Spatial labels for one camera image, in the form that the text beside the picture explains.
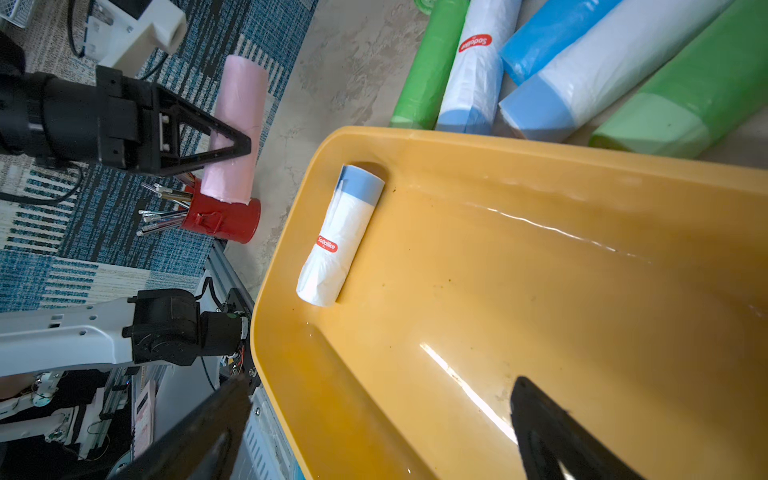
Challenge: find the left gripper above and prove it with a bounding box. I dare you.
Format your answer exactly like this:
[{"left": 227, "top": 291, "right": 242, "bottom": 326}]
[{"left": 35, "top": 67, "right": 251, "bottom": 176}]

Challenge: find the green roll beside white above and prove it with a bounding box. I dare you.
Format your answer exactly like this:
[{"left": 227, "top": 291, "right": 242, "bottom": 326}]
[{"left": 589, "top": 0, "right": 767, "bottom": 159}]

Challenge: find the white blue-end trash bag roll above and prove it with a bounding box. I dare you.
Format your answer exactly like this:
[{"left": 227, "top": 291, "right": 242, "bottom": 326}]
[{"left": 500, "top": 0, "right": 731, "bottom": 142}]

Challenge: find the white blue trash bag roll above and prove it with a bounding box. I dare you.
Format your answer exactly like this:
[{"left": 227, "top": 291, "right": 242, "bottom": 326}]
[{"left": 296, "top": 165, "right": 385, "bottom": 307}]

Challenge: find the white red label card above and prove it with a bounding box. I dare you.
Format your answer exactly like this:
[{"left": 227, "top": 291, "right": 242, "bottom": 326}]
[{"left": 132, "top": 380, "right": 157, "bottom": 459}]

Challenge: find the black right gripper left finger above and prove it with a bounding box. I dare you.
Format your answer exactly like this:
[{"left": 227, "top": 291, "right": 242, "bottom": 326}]
[{"left": 108, "top": 373, "right": 250, "bottom": 479}]

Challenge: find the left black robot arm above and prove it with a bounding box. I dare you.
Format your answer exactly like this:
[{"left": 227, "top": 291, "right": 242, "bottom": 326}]
[{"left": 1, "top": 35, "right": 251, "bottom": 176}]

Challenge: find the light blue trash bag roll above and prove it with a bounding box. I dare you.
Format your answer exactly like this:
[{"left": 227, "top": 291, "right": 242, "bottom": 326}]
[{"left": 500, "top": 0, "right": 620, "bottom": 86}]

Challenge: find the pink trash bag roll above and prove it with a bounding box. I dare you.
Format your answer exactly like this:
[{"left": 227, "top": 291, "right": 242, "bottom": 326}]
[{"left": 201, "top": 55, "right": 268, "bottom": 204}]

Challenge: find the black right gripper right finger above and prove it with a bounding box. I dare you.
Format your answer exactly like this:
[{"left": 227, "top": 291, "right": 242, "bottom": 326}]
[{"left": 510, "top": 376, "right": 640, "bottom": 479}]

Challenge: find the yellow plastic storage tray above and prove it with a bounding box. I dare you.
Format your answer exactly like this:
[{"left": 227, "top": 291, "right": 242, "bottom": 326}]
[{"left": 251, "top": 127, "right": 767, "bottom": 479}]

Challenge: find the white labelled trash bag roll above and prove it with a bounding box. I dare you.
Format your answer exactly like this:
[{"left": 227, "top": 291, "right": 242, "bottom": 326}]
[{"left": 435, "top": 0, "right": 522, "bottom": 135}]

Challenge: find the short green trash bag roll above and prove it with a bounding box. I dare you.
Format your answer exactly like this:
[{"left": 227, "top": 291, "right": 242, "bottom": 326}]
[{"left": 389, "top": 0, "right": 470, "bottom": 130}]

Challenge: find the red pen cup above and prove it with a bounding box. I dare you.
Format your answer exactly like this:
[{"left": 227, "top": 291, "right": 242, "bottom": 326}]
[{"left": 136, "top": 173, "right": 261, "bottom": 244}]

